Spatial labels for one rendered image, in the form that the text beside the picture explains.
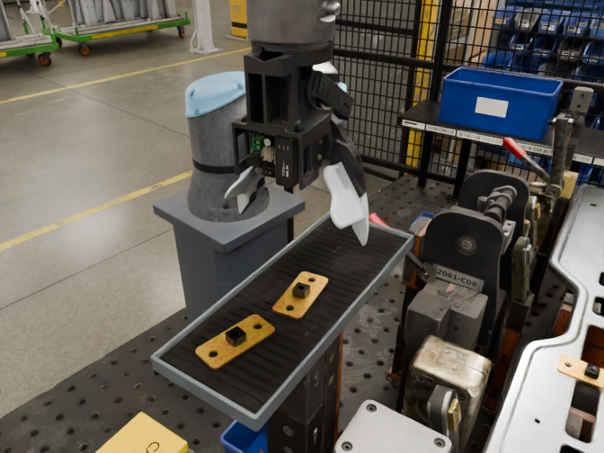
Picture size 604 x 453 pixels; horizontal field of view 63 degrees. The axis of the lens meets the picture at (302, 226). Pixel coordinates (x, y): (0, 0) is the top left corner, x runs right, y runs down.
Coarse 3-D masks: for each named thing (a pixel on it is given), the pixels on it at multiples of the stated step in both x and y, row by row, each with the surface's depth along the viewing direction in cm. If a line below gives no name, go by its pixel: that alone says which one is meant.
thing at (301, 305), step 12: (300, 276) 63; (312, 276) 63; (300, 288) 60; (312, 288) 61; (288, 300) 59; (300, 300) 59; (312, 300) 59; (276, 312) 57; (288, 312) 57; (300, 312) 57
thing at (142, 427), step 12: (132, 420) 45; (144, 420) 45; (120, 432) 44; (132, 432) 44; (144, 432) 44; (156, 432) 44; (168, 432) 44; (108, 444) 43; (120, 444) 43; (132, 444) 43; (144, 444) 43; (156, 444) 43; (168, 444) 43; (180, 444) 43
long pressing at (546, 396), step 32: (576, 192) 117; (576, 224) 105; (576, 256) 95; (576, 288) 86; (576, 320) 79; (544, 352) 73; (576, 352) 73; (512, 384) 68; (544, 384) 68; (512, 416) 64; (544, 416) 64; (512, 448) 60; (544, 448) 60; (576, 448) 60
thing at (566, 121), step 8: (552, 120) 101; (560, 120) 99; (568, 120) 99; (584, 120) 98; (560, 128) 99; (568, 128) 101; (576, 128) 98; (560, 136) 100; (560, 144) 100; (560, 152) 101; (552, 160) 103; (560, 160) 102; (552, 168) 103; (560, 168) 102; (552, 176) 104; (560, 176) 103; (560, 184) 104
